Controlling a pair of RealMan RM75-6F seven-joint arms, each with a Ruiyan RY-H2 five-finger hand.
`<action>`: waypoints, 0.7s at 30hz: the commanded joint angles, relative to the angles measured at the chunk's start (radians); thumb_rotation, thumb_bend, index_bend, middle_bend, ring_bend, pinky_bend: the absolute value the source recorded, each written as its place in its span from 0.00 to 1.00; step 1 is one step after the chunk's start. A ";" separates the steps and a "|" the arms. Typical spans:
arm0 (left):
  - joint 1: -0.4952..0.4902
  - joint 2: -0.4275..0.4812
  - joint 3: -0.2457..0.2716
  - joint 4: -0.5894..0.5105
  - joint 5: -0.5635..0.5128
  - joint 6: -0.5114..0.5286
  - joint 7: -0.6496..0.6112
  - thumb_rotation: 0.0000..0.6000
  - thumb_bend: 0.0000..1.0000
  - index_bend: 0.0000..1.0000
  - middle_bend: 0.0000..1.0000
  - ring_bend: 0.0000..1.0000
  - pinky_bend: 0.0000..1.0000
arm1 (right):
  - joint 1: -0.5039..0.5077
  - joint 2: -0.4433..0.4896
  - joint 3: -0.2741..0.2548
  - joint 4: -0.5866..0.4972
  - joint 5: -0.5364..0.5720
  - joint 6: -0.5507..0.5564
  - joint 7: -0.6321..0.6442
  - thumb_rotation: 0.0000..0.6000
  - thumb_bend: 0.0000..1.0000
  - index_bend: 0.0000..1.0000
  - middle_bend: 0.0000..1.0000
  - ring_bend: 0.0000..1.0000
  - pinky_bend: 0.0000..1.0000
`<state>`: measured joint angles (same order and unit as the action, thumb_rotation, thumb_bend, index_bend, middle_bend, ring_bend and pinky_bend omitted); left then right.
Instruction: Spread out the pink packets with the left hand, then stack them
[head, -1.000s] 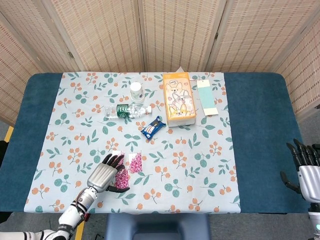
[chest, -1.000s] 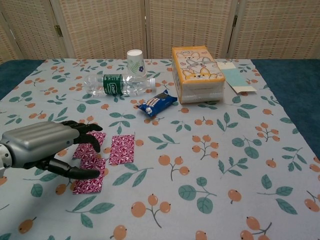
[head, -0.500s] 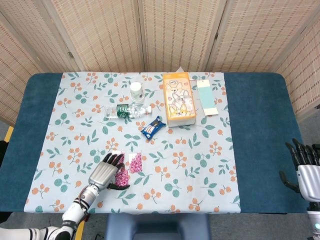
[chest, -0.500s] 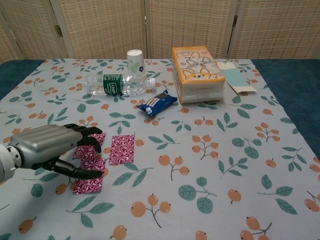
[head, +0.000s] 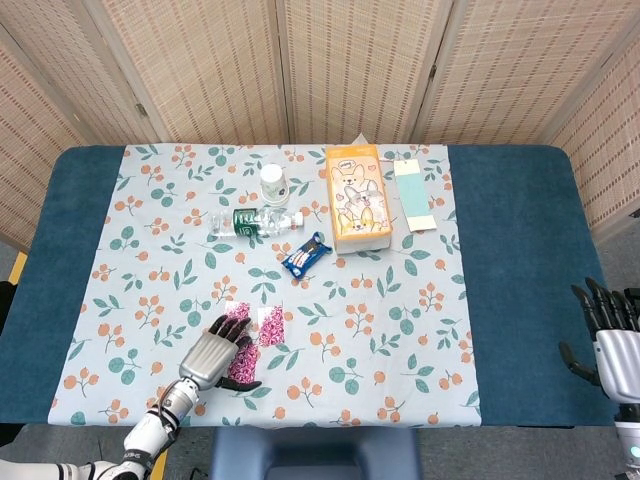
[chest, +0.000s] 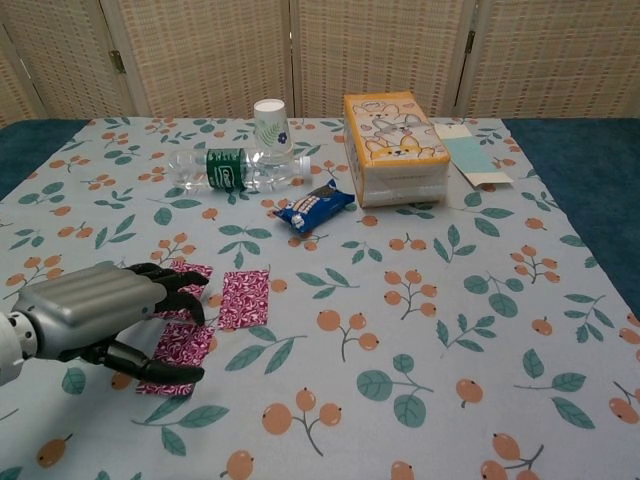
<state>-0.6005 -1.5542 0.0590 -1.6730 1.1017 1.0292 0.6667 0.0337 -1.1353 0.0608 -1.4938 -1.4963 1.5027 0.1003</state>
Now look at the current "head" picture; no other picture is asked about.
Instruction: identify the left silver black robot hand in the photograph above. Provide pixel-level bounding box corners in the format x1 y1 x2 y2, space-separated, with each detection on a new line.
178 314 263 394

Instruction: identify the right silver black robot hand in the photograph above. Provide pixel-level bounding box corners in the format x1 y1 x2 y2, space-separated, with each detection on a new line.
558 277 640 406

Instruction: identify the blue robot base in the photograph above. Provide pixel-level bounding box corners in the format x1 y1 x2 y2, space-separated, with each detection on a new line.
209 426 424 480

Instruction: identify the blue cookie packet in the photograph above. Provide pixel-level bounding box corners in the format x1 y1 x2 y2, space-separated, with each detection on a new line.
280 231 333 280

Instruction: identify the clear green-label water bottle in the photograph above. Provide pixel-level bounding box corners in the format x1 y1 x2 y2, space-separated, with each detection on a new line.
207 206 306 240

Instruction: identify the leaf and fruit tablecloth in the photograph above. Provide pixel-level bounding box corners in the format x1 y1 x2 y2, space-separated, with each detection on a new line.
48 143 482 429

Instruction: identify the white floral paper cup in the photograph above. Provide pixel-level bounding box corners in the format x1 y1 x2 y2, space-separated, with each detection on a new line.
259 163 291 206

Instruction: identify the black equipment piece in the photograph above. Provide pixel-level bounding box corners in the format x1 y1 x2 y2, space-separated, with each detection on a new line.
0 280 19 336

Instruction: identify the orange corgi tissue pack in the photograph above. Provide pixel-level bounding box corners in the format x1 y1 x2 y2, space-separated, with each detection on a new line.
324 134 395 256

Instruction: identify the teal and cream bookmark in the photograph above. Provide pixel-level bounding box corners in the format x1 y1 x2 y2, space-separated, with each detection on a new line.
392 158 437 234

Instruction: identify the woven folding screen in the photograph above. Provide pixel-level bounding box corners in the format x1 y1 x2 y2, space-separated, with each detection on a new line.
0 0 640 251

